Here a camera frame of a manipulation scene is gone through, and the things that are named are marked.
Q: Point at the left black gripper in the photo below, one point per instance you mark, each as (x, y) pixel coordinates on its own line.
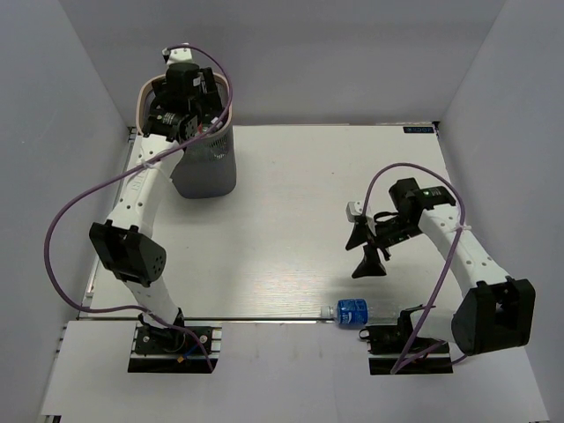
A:
(211, 102)

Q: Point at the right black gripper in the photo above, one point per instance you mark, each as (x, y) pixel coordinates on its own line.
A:
(371, 264)

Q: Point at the clear bottle blue label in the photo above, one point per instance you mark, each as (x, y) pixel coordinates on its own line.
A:
(358, 313)

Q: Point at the clear bottle red label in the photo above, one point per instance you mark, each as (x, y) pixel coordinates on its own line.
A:
(208, 129)

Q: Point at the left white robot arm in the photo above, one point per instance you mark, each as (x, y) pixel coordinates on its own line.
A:
(184, 139)

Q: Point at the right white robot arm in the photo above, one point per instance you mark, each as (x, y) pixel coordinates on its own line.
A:
(496, 310)

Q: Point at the grey bin with beige rim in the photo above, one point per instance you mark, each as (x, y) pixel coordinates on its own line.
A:
(208, 167)

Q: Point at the blue table corner label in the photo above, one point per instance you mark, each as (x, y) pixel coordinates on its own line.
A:
(418, 129)

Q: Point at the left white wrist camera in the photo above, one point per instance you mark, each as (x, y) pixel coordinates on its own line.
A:
(177, 54)

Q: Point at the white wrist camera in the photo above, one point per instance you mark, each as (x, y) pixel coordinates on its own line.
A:
(177, 54)
(354, 210)

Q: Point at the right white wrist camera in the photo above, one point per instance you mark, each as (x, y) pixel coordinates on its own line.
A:
(354, 210)

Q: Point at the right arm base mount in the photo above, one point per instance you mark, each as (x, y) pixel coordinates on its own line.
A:
(385, 342)

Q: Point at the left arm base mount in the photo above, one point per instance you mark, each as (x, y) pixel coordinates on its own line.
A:
(175, 354)

